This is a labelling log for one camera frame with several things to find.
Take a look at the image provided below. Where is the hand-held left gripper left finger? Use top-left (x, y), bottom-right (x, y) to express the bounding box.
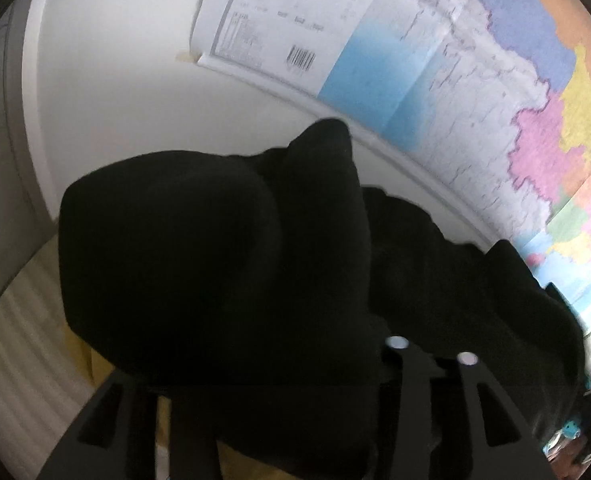
top-left (38, 374), bottom-right (217, 480)

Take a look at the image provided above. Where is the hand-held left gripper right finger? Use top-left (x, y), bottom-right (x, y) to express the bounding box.
top-left (379, 335), bottom-right (552, 480)

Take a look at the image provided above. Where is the black coat with gold buttons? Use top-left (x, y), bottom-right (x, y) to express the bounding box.
top-left (58, 117), bottom-right (589, 480)

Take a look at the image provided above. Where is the yellow cloth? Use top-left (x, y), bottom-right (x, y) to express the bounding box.
top-left (64, 327), bottom-right (296, 480)

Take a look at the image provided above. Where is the cream ribbed mattress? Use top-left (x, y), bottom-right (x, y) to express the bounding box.
top-left (0, 237), bottom-right (99, 463)

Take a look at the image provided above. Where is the teal patterned object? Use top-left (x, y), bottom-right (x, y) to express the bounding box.
top-left (545, 410), bottom-right (591, 480)

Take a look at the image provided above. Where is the colourful wall map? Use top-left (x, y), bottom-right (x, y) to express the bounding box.
top-left (193, 0), bottom-right (591, 333)

